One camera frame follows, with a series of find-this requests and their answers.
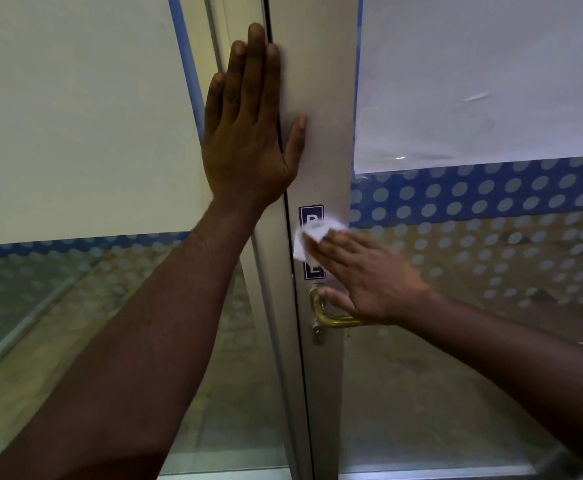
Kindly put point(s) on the person's left hand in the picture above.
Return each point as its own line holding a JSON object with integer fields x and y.
{"x": 244, "y": 149}

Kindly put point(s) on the person's right hand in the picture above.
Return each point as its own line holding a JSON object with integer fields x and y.
{"x": 379, "y": 282}

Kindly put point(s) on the person's right thumb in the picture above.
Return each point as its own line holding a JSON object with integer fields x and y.
{"x": 336, "y": 298}

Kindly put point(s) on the person's left thumb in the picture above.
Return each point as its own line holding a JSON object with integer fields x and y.
{"x": 295, "y": 142}

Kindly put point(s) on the person's left little finger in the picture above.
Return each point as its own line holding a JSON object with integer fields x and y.
{"x": 214, "y": 102}

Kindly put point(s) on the person's left middle finger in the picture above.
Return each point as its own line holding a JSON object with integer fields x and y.
{"x": 254, "y": 69}

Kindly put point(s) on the white tissue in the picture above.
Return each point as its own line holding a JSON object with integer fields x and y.
{"x": 304, "y": 242}

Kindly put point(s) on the person's right forearm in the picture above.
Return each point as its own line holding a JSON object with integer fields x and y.
{"x": 516, "y": 364}

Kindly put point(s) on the person's left forearm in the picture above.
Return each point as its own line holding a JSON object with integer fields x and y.
{"x": 136, "y": 334}

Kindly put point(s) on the blue tape strip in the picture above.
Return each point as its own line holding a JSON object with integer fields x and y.
{"x": 187, "y": 64}

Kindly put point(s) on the blue door sign sticker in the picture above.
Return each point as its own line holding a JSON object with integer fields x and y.
{"x": 311, "y": 214}

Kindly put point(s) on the white paper sheet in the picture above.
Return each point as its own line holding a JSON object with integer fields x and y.
{"x": 471, "y": 69}
{"x": 71, "y": 119}

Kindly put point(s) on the blue dotted window film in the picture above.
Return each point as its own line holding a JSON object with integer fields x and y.
{"x": 496, "y": 204}
{"x": 71, "y": 249}

